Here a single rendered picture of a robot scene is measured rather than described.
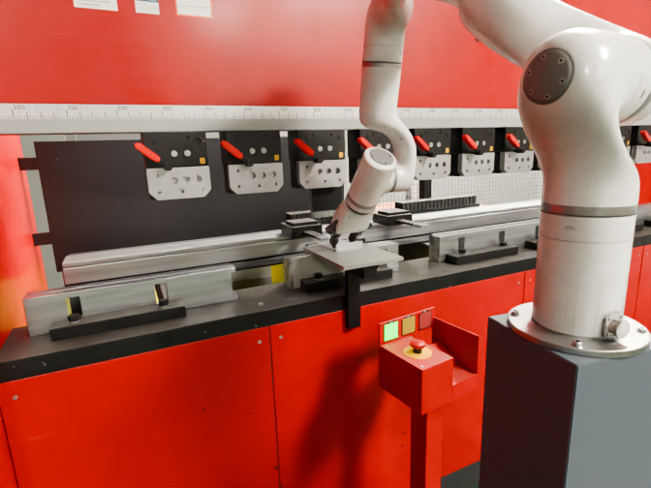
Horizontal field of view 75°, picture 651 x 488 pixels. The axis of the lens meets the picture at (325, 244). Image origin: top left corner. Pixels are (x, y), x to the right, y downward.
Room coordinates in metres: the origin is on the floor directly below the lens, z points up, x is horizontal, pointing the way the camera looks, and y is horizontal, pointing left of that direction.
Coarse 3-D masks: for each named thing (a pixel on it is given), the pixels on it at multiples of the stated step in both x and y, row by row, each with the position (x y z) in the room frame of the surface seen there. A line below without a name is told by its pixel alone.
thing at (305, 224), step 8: (288, 224) 1.50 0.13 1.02; (296, 224) 1.46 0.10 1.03; (304, 224) 1.48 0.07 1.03; (312, 224) 1.49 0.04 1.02; (320, 224) 1.49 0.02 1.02; (288, 232) 1.47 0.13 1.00; (296, 232) 1.45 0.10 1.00; (304, 232) 1.45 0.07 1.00; (312, 232) 1.43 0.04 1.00; (320, 232) 1.49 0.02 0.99; (320, 240) 1.33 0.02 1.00
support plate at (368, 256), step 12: (348, 240) 1.31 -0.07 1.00; (312, 252) 1.18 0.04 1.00; (324, 252) 1.16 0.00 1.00; (336, 252) 1.16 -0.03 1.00; (348, 252) 1.15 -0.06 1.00; (360, 252) 1.15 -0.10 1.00; (372, 252) 1.14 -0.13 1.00; (384, 252) 1.14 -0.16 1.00; (336, 264) 1.04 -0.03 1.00; (348, 264) 1.02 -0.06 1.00; (360, 264) 1.03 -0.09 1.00; (372, 264) 1.04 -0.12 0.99
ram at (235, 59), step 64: (0, 0) 0.95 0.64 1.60; (64, 0) 1.00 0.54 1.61; (128, 0) 1.05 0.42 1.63; (256, 0) 1.18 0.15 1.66; (320, 0) 1.25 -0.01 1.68; (576, 0) 1.69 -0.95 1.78; (640, 0) 1.86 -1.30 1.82; (0, 64) 0.94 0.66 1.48; (64, 64) 0.99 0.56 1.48; (128, 64) 1.04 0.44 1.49; (192, 64) 1.10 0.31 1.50; (256, 64) 1.17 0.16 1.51; (320, 64) 1.25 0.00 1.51; (448, 64) 1.44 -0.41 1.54; (512, 64) 1.56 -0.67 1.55; (0, 128) 0.93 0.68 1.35; (64, 128) 0.98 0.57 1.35; (128, 128) 1.04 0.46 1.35; (192, 128) 1.10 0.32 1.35; (256, 128) 1.17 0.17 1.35; (320, 128) 1.25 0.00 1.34
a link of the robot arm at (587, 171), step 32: (576, 32) 0.54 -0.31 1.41; (608, 32) 0.55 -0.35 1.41; (544, 64) 0.55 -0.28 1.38; (576, 64) 0.52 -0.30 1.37; (608, 64) 0.52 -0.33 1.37; (640, 64) 0.55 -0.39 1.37; (544, 96) 0.55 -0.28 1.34; (576, 96) 0.52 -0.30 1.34; (608, 96) 0.52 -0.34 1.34; (640, 96) 0.56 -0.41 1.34; (544, 128) 0.57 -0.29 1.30; (576, 128) 0.54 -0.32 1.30; (608, 128) 0.53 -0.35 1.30; (544, 160) 0.61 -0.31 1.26; (576, 160) 0.56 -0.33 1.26; (608, 160) 0.54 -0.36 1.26; (544, 192) 0.62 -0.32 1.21; (576, 192) 0.57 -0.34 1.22; (608, 192) 0.55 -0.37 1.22
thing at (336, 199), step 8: (312, 192) 1.27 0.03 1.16; (320, 192) 1.28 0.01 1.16; (328, 192) 1.29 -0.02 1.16; (336, 192) 1.30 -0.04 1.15; (312, 200) 1.27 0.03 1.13; (320, 200) 1.28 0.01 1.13; (328, 200) 1.29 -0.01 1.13; (336, 200) 1.30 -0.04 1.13; (312, 208) 1.27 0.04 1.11; (320, 208) 1.28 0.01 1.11; (328, 208) 1.29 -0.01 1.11; (336, 208) 1.30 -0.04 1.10; (312, 216) 1.28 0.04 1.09; (320, 216) 1.29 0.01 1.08; (328, 216) 1.30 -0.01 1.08
